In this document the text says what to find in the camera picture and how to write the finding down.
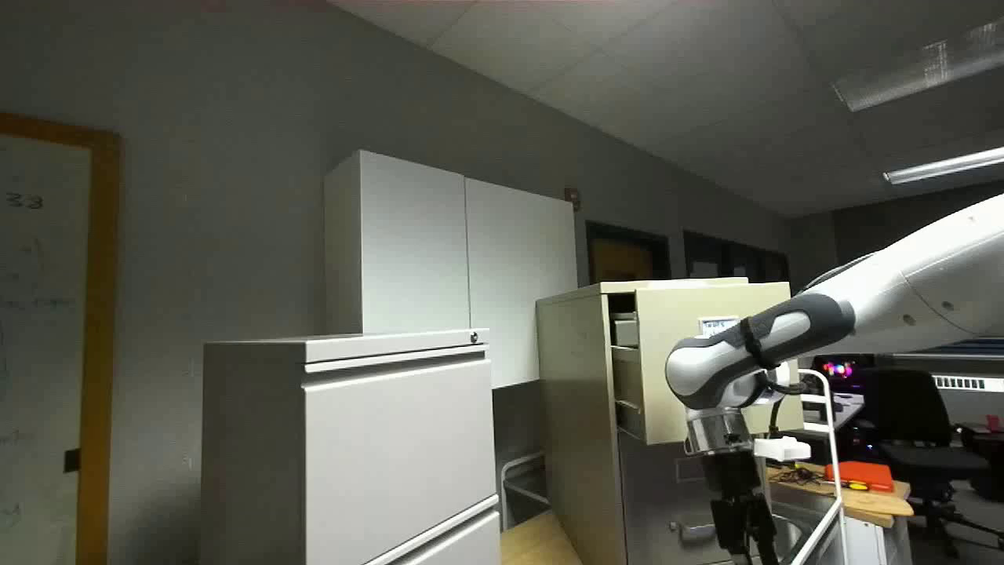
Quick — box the beige drawer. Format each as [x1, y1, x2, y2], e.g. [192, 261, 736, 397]
[610, 277, 807, 447]

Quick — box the wooden work table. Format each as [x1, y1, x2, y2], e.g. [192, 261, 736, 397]
[766, 460, 913, 528]

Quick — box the orange box on table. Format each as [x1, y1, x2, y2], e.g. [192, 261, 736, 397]
[825, 460, 894, 492]

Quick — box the black office chair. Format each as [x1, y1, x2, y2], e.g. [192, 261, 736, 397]
[866, 366, 990, 556]

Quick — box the ceiling fluorescent light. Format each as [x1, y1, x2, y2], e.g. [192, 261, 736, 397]
[881, 145, 1004, 186]

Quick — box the beige filing cabinet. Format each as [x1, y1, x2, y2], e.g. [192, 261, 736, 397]
[536, 277, 791, 565]

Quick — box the grey lateral file cabinet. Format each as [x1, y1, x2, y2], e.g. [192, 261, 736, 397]
[199, 330, 502, 565]

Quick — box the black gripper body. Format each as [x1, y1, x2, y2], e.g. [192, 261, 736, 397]
[689, 408, 783, 565]

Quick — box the white metal rail frame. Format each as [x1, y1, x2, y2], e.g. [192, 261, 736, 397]
[789, 366, 843, 565]

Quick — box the white tall wall cabinet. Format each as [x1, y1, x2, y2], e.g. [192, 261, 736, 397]
[324, 151, 579, 390]

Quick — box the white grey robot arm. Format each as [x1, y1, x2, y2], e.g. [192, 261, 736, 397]
[667, 194, 1004, 565]

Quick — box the wood framed whiteboard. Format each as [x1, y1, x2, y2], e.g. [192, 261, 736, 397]
[0, 113, 123, 565]

